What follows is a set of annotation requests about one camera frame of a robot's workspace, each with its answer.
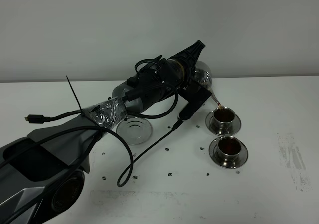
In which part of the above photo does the stainless steel near teacup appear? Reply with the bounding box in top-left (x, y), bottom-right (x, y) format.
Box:
top-left (217, 136), bottom-right (242, 161)

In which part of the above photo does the stainless steel far saucer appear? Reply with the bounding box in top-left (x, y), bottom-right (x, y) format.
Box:
top-left (205, 108), bottom-right (242, 136)

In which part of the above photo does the loose black usb cable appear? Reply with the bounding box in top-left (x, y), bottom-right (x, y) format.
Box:
top-left (24, 109), bottom-right (83, 124)

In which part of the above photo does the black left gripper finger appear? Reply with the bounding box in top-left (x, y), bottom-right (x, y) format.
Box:
top-left (174, 40), bottom-right (206, 67)

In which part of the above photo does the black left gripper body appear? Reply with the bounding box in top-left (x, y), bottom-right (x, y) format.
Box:
top-left (169, 56), bottom-right (209, 102)

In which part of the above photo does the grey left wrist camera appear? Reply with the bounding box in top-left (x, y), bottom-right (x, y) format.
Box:
top-left (179, 95), bottom-right (207, 121)

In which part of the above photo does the stainless steel near saucer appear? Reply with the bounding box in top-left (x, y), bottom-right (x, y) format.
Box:
top-left (209, 137), bottom-right (248, 169)

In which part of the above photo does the stainless steel teapot saucer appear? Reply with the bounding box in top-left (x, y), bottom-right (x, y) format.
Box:
top-left (116, 116), bottom-right (153, 145)

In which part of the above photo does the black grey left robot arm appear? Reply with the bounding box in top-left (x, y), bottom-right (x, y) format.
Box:
top-left (0, 41), bottom-right (210, 224)

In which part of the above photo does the black cable tie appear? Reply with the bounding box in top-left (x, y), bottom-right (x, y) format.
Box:
top-left (66, 75), bottom-right (98, 127)

